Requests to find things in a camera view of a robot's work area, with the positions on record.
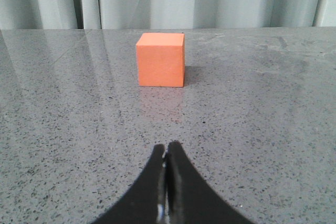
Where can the pale grey-green curtain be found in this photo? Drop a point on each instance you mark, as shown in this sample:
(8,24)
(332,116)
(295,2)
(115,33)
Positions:
(165,14)

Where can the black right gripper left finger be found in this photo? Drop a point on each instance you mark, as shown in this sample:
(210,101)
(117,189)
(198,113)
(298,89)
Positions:
(144,202)

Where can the orange foam cube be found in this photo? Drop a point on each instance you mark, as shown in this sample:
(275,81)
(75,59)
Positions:
(161,59)

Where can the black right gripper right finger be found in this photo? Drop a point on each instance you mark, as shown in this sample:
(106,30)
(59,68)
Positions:
(191,199)

